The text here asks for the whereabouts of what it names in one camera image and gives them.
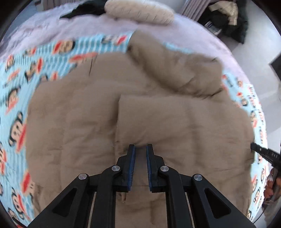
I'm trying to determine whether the tan puffer jacket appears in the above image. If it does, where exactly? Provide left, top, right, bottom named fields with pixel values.
left=26, top=31, right=254, bottom=227

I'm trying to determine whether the pile of clothes on chair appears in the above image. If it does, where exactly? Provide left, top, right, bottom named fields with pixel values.
left=198, top=1, right=248, bottom=44

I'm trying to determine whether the person's right hand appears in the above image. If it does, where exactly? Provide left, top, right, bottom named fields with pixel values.
left=263, top=168, right=275, bottom=201

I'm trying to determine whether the monkey print striped blanket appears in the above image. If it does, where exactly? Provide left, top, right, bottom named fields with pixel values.
left=1, top=32, right=269, bottom=227

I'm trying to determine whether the grey curtain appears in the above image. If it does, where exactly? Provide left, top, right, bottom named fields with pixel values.
left=179, top=0, right=211, bottom=21

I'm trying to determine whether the lavender bed sheet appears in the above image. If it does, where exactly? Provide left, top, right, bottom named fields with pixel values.
left=0, top=0, right=244, bottom=84

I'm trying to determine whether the cream knitted pillow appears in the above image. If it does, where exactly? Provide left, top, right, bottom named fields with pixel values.
left=104, top=1, right=174, bottom=25

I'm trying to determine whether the black garment on bed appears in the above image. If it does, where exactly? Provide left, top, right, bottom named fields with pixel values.
left=60, top=0, right=107, bottom=19

